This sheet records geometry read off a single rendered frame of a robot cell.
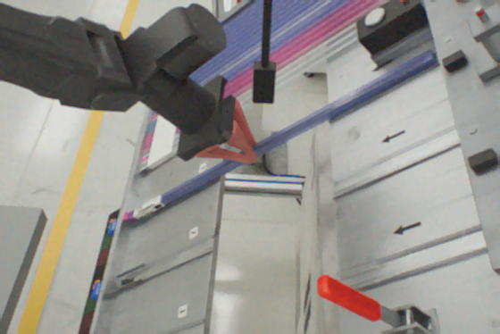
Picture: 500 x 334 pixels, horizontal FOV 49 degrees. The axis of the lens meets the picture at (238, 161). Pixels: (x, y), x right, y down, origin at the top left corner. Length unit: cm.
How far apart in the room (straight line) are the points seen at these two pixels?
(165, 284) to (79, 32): 35
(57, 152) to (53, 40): 150
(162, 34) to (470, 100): 29
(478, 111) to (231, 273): 124
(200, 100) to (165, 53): 9
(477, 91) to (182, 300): 41
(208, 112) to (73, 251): 116
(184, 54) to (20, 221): 60
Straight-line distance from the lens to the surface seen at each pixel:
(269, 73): 52
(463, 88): 48
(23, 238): 105
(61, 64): 50
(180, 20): 55
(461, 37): 53
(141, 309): 75
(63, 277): 170
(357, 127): 62
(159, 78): 60
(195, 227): 73
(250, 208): 175
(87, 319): 88
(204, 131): 63
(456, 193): 51
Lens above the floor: 144
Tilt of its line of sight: 50 degrees down
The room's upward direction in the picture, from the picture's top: straight up
